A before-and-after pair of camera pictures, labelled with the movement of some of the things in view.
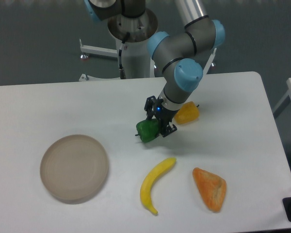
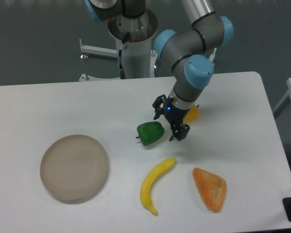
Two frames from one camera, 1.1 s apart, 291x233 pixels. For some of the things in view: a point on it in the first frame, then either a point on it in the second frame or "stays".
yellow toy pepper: [187, 112] stays
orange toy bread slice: [212, 188] stays
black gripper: [164, 116] -> [175, 115]
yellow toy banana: [149, 179] stays
